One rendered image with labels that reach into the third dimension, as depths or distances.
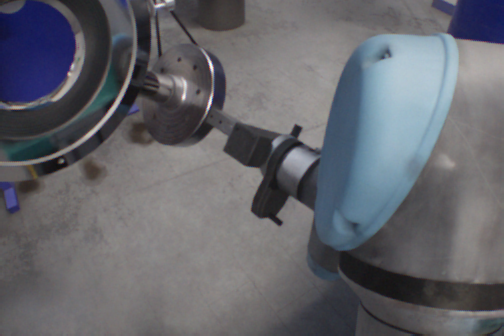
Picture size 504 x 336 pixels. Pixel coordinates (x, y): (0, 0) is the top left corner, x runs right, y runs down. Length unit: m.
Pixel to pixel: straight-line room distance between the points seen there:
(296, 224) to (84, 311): 0.91
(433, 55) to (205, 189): 1.57
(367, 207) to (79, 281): 1.49
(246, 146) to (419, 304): 0.39
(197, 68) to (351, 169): 0.55
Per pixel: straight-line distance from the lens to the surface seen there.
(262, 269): 1.48
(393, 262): 0.18
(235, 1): 2.82
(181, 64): 0.72
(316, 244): 0.55
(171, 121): 0.71
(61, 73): 2.14
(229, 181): 1.72
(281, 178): 0.52
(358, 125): 0.16
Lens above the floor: 1.33
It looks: 45 degrees down
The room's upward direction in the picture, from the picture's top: straight up
